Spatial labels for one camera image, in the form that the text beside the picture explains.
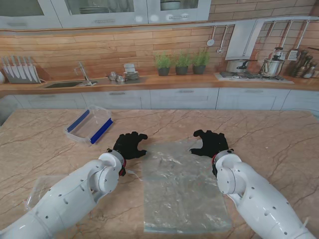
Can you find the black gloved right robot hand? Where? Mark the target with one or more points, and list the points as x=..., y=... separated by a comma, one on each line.
x=214, y=145

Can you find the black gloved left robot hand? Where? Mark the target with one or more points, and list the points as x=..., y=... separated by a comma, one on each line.
x=128, y=147

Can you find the clear plastic crate blue clips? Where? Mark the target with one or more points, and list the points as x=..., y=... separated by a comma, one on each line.
x=87, y=125

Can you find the clear plastic bag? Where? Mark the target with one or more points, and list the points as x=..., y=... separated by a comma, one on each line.
x=179, y=189

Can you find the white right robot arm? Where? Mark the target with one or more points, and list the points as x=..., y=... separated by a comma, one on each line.
x=254, y=199

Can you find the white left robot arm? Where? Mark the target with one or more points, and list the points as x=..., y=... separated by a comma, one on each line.
x=69, y=196

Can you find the white zip tie scrap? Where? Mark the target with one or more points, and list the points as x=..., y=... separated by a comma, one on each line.
x=134, y=174

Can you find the grey base cabinets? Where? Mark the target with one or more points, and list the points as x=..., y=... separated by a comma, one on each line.
x=184, y=99

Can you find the small steel bowl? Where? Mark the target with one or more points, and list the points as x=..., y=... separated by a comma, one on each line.
x=112, y=75
x=120, y=78

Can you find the stack of plates with cups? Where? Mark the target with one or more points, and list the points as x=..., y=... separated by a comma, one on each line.
x=130, y=73

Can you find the wooden kitchen countertop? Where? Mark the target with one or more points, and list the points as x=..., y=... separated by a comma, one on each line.
x=174, y=81

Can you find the steel kitchen faucet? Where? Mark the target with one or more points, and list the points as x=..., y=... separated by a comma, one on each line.
x=83, y=72

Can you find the dark kitchen sink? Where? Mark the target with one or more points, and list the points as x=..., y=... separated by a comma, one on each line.
x=63, y=84

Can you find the clear plastic lid blue label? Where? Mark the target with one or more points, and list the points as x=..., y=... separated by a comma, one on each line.
x=41, y=185

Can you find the knife block with knives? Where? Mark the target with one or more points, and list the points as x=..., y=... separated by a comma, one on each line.
x=21, y=72

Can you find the plates stacked inside cabinet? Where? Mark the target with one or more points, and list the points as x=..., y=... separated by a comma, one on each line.
x=94, y=10

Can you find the bowl inside cabinet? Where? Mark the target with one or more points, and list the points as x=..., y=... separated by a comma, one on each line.
x=170, y=5

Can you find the grey glass-door wall cabinets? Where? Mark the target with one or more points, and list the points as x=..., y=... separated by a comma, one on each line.
x=104, y=17

